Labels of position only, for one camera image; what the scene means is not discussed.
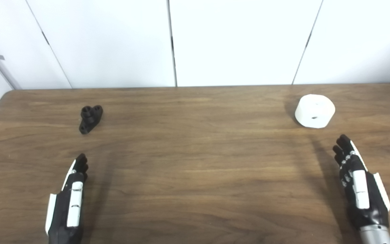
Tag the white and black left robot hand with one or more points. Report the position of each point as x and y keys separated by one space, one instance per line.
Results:
x=74 y=200

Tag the round white cylinder piece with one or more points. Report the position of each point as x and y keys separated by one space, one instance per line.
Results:
x=315 y=110

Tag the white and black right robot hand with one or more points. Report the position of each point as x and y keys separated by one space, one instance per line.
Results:
x=361 y=189

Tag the black flanged holder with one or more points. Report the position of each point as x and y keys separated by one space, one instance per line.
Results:
x=90 y=119

